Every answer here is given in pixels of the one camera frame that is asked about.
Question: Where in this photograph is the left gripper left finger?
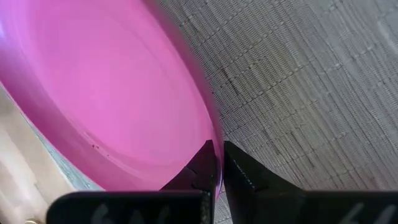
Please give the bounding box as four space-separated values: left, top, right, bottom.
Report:
45 139 219 224

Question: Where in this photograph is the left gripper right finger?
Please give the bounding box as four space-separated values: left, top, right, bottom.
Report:
223 141 398 224

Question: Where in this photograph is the grey woven placemat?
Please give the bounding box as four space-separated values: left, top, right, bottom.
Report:
20 0 398 224

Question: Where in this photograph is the pink plate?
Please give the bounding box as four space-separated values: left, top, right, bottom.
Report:
0 0 225 192

